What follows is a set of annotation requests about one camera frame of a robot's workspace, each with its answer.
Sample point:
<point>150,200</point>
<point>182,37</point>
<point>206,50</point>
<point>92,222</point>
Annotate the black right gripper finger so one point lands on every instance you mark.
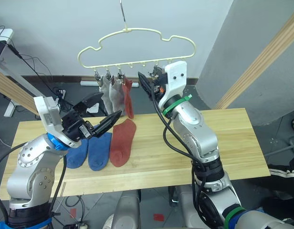
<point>144,83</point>

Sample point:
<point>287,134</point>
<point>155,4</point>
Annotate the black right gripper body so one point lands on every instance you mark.
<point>159,83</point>

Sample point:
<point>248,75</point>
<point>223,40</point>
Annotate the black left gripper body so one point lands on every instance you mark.
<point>74,126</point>

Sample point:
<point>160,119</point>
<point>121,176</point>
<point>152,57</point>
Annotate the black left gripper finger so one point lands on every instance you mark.
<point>107,124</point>
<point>89,100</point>

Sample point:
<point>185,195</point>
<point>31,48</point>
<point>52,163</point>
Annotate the metal hanger clip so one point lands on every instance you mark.
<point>108,75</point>
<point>119,74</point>
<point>155,71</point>
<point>97,76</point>

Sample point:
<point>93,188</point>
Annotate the red sock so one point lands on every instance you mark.
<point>128,100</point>
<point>121,143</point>

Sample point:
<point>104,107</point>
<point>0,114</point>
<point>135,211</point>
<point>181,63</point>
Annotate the blue sock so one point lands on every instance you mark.
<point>76,155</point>
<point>99,152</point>

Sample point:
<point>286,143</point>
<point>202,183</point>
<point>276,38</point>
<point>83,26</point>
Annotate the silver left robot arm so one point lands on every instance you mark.
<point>30,167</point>

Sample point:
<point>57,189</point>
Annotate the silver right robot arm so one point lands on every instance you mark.
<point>196,133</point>

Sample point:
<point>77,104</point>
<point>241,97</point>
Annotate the cream plastic clip hanger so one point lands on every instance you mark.
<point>142,29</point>

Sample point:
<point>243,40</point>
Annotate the gray sock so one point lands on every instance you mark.
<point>117,96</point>
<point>105,94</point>

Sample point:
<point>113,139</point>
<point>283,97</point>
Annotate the white power strip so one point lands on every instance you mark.
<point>59,99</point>

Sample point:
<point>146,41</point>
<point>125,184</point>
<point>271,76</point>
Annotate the white desk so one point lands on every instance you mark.
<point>18,80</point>

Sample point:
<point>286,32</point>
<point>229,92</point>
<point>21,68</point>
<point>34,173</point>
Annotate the wooden plank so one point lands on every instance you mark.
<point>8,88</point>

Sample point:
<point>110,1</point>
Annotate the gray rounded shape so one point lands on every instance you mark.
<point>192,207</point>
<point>127,210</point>

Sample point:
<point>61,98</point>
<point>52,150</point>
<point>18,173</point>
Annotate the long wooden beam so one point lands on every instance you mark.
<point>256,64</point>

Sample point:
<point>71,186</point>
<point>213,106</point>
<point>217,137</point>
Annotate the gray chair base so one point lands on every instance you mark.
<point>280,148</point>

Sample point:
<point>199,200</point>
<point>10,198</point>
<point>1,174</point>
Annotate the black white-striped trousers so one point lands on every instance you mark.
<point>283,176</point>

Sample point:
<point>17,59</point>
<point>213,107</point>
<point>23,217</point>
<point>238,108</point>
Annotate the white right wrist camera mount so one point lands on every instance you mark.
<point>176,78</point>

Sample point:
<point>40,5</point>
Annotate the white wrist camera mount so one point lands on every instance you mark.
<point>47,114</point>
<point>176,78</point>

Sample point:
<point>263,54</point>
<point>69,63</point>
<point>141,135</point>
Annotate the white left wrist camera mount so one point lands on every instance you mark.
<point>47,114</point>

